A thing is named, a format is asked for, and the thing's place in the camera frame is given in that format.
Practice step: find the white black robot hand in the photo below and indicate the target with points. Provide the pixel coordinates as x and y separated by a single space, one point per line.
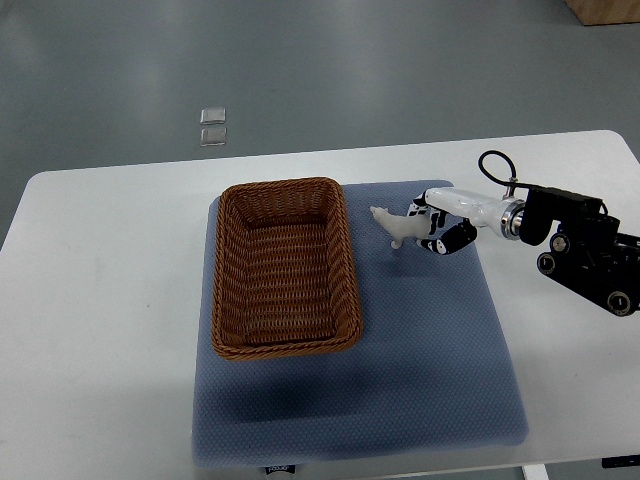
454 217

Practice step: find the white bear figurine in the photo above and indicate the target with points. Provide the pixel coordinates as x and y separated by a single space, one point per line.
401 227

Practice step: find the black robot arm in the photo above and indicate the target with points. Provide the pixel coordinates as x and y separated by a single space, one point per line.
587 252

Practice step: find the brown wicker basket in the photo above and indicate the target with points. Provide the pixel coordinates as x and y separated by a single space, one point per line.
284 274

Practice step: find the blue grey mat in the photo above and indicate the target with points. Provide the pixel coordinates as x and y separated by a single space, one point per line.
431 371

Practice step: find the wooden box corner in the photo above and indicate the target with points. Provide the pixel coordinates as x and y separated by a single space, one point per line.
605 12

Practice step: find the lower silver floor plate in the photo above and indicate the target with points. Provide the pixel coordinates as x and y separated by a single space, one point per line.
213 136

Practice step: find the silver floor plate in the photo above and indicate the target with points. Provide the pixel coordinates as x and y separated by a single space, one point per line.
213 136
213 115

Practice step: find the upper silver floor plate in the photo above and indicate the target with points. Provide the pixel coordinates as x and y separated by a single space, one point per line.
213 115

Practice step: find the black table control panel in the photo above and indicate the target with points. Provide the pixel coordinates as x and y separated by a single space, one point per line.
620 462

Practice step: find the black label tag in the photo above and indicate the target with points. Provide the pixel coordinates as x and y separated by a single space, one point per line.
288 469

